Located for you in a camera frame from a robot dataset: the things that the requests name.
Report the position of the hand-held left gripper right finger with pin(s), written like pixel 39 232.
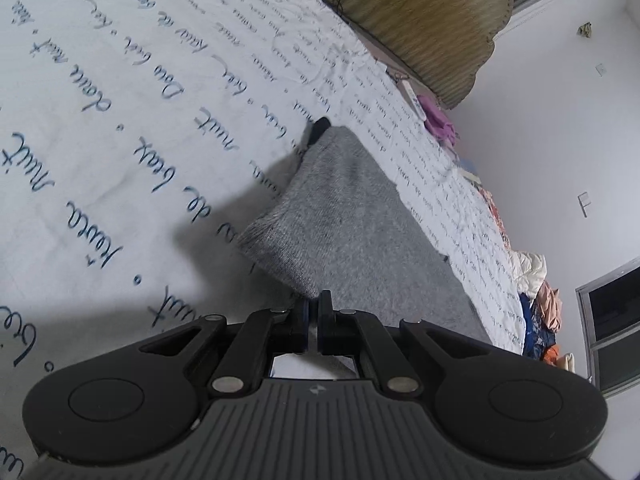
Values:
pixel 326 324

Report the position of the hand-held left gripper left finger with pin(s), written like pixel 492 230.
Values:
pixel 302 325

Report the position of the grey sweater with navy sleeves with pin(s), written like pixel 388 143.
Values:
pixel 350 220

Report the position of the floral print cloth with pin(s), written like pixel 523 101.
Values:
pixel 495 220

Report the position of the blue patterned garment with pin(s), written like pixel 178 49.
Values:
pixel 535 330

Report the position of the cream padded jacket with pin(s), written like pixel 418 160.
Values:
pixel 530 272

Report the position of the light blue flat item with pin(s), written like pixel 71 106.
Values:
pixel 469 169

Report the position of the peach pink garment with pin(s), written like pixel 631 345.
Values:
pixel 550 307

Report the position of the orange garment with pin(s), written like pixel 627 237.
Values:
pixel 550 355

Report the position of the pink cloth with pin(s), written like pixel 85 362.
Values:
pixel 437 120

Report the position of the white power strip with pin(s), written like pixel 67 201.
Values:
pixel 412 97

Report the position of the dark glass framed window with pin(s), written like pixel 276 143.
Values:
pixel 615 325

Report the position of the white script print bed sheet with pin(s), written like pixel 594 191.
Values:
pixel 100 110

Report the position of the olive striped headboard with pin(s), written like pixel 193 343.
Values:
pixel 425 20

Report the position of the white wall hook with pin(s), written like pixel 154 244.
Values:
pixel 584 202

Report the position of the small white wall plate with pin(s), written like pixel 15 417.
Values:
pixel 601 68

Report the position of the small wall ornament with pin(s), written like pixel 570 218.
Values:
pixel 586 29

